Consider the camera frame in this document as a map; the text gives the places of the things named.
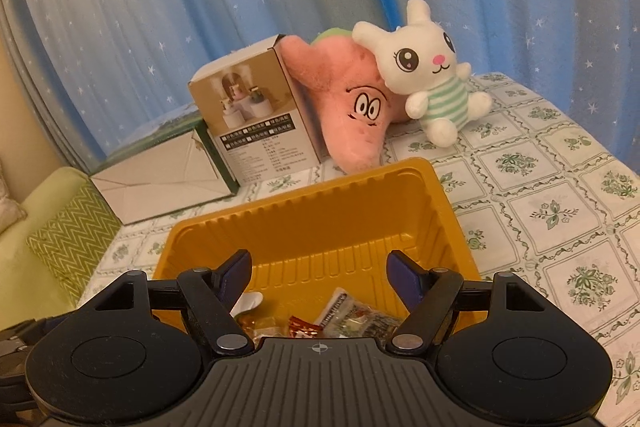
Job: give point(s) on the clear mixed nuts packet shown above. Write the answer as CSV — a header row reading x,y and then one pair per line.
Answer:
x,y
346,317

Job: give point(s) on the red foil candy packet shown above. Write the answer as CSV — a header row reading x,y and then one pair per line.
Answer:
x,y
298,328

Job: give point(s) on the white bunny plush toy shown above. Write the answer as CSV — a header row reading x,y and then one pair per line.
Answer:
x,y
418,61

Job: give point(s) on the green floral tablecloth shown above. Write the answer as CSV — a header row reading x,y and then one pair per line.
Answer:
x,y
533,193

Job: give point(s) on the silver green snack bag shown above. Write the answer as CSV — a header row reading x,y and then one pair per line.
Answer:
x,y
247,302

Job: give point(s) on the white flat cardboard box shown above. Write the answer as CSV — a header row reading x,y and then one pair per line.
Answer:
x,y
166,165

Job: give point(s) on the green chevron cushion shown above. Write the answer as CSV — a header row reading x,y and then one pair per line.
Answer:
x,y
72,243

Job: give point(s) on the beige cushion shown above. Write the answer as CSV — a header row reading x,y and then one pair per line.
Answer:
x,y
11,211

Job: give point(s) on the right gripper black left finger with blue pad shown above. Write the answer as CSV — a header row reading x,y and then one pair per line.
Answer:
x,y
210,296

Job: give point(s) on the yellow-green sofa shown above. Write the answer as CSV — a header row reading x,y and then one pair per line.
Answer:
x,y
28,288

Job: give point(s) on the pink star plush toy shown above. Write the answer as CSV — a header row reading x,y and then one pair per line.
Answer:
x,y
349,95

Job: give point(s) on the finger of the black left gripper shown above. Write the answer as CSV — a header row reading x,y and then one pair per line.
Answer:
x,y
34,365

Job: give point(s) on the orange plastic tray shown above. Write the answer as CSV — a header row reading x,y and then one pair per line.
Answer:
x,y
308,242

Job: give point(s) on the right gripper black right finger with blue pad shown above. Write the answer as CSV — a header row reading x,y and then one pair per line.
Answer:
x,y
429,296

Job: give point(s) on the brown product box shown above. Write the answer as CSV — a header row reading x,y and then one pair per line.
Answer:
x,y
259,118

